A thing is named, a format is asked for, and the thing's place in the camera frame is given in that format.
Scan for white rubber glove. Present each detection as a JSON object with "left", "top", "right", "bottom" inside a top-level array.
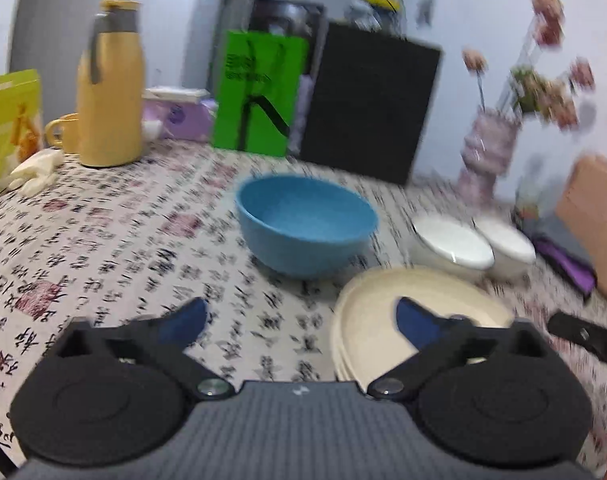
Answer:
[
  {"left": 6, "top": 149, "right": 59, "bottom": 188},
  {"left": 21, "top": 157, "right": 64, "bottom": 195}
]

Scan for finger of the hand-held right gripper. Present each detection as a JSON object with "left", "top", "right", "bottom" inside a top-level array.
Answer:
[{"left": 547, "top": 311, "right": 607, "bottom": 368}]

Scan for pink hard case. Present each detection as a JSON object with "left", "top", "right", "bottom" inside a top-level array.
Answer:
[{"left": 555, "top": 155, "right": 607, "bottom": 303}]

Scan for yellow mug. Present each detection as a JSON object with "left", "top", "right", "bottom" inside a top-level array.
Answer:
[{"left": 44, "top": 112, "right": 80, "bottom": 155}]

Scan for green snack box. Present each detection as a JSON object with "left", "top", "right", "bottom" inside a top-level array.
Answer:
[{"left": 0, "top": 69, "right": 44, "bottom": 205}]

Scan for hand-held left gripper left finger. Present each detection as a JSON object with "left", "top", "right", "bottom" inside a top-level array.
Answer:
[{"left": 44, "top": 296, "right": 237, "bottom": 402}]

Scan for calligraphy print tablecloth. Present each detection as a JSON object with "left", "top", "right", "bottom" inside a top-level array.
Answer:
[{"left": 0, "top": 137, "right": 607, "bottom": 476}]

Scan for purple cloth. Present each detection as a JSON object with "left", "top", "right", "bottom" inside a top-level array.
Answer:
[{"left": 533, "top": 240, "right": 598, "bottom": 303}]

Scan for clear drinking glass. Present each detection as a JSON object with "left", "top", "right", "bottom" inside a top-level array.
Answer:
[{"left": 516, "top": 170, "right": 557, "bottom": 221}]

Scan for white bowl with dark rim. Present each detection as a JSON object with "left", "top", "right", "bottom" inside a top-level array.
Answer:
[
  {"left": 411, "top": 214, "right": 495, "bottom": 283},
  {"left": 476, "top": 216, "right": 537, "bottom": 281}
]

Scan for dried pink roses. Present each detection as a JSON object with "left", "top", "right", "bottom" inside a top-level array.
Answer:
[{"left": 461, "top": 0, "right": 597, "bottom": 131}]

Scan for blue bowl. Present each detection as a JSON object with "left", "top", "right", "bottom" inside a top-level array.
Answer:
[{"left": 234, "top": 174, "right": 379, "bottom": 280}]

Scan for black paper bag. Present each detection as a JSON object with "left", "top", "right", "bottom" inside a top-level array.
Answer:
[{"left": 300, "top": 21, "right": 443, "bottom": 187}]

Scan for purple tissue pack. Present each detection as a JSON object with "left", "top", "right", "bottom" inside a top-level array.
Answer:
[{"left": 142, "top": 97, "right": 218, "bottom": 142}]

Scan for yellow thermos jug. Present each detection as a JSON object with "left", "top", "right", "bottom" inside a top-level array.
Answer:
[{"left": 76, "top": 0, "right": 147, "bottom": 168}]

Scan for small white box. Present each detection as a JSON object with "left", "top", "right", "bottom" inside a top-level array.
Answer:
[{"left": 144, "top": 87, "right": 210, "bottom": 103}]

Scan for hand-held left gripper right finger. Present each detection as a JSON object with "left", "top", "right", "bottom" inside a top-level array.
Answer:
[{"left": 366, "top": 296, "right": 554, "bottom": 403}]

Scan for green paper bag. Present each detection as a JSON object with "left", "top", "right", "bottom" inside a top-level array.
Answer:
[{"left": 212, "top": 30, "right": 309, "bottom": 157}]

